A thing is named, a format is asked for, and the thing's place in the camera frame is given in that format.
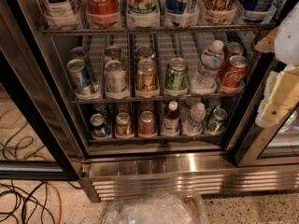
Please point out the stainless fridge base grille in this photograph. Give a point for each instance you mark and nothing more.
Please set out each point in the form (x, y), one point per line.
(108, 179)

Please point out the red cola can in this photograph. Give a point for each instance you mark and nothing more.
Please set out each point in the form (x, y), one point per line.
(231, 49)
(233, 73)

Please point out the red cola bottle top shelf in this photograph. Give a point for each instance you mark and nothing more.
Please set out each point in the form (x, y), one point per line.
(103, 12)

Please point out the gold can shelf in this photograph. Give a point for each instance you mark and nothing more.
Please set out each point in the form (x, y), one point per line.
(124, 126)
(146, 84)
(145, 52)

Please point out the blue white can front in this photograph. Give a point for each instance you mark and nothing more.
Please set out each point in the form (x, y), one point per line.
(84, 87)

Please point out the green can shelf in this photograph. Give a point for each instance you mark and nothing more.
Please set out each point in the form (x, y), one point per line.
(176, 77)
(215, 122)

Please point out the left glass fridge door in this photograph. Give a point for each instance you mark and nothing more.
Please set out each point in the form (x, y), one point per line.
(32, 74)

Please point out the top wire shelf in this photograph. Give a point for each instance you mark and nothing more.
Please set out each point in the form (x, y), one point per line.
(161, 30)

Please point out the blue white can rear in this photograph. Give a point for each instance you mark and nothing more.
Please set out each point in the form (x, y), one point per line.
(79, 53)

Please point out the white label bottle top shelf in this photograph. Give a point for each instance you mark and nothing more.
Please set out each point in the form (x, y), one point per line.
(63, 14)

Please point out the blue orange bottle top shelf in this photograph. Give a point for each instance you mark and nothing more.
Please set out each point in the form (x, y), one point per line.
(181, 13)

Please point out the blue white can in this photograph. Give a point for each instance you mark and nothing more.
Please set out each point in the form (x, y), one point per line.
(79, 53)
(84, 87)

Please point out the clear water bottle shelf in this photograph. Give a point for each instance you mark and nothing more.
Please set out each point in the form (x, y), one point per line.
(192, 126)
(211, 60)

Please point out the red cola can front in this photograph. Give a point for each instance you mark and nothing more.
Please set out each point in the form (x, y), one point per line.
(233, 73)

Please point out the glass fridge door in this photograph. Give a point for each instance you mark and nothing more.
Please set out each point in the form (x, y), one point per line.
(32, 74)
(247, 143)

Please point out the green can middle shelf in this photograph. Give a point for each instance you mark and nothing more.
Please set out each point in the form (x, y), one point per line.
(176, 77)

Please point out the green white soda bottle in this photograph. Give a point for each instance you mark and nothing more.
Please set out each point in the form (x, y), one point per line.
(142, 13)

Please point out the middle wire shelf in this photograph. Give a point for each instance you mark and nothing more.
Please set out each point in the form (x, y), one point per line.
(155, 98)

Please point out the wire shelf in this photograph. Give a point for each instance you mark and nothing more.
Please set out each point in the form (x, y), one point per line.
(155, 98)
(161, 30)
(178, 138)

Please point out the white can shelf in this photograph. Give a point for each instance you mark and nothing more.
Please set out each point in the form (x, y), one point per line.
(116, 85)
(113, 53)

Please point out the clear plastic bin with bag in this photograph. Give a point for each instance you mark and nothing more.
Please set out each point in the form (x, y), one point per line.
(168, 207)

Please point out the gold can middle shelf front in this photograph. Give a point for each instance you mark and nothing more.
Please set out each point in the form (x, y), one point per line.
(146, 84)

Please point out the bottom wire shelf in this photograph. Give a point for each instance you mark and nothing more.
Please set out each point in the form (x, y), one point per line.
(178, 138)

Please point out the clear water bottle middle shelf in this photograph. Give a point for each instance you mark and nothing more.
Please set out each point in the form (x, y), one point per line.
(211, 60)

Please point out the green can bottom shelf front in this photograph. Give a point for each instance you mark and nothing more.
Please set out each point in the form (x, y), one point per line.
(215, 122)

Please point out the white can middle shelf rear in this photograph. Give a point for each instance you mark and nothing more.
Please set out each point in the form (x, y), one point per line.
(113, 53)

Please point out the right glass fridge door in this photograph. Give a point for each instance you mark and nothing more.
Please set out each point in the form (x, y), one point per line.
(247, 143)

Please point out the red cola can rear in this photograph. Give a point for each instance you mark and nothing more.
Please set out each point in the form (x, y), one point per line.
(231, 49)

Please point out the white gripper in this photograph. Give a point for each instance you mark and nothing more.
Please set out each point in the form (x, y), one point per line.
(288, 42)

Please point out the white can middle shelf front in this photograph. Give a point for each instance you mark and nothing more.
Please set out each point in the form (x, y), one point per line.
(116, 85)

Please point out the red can bottom shelf front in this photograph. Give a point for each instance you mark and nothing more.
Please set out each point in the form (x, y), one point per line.
(147, 124)

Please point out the blue can bottom shelf front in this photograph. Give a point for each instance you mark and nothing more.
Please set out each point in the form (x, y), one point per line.
(100, 128)

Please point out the brown drink bottle white cap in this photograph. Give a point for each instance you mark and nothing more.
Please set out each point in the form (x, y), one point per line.
(170, 119)

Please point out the gold can middle shelf rear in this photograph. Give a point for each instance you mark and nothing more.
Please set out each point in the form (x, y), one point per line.
(145, 52)

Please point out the clear water bottle bottom shelf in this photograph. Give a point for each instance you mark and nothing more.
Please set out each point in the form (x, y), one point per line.
(192, 126)

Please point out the gold label bottle top shelf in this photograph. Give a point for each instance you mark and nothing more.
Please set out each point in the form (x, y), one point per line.
(217, 11)

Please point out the gold can bottom shelf front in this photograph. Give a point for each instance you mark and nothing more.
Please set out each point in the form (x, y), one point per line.
(124, 126)

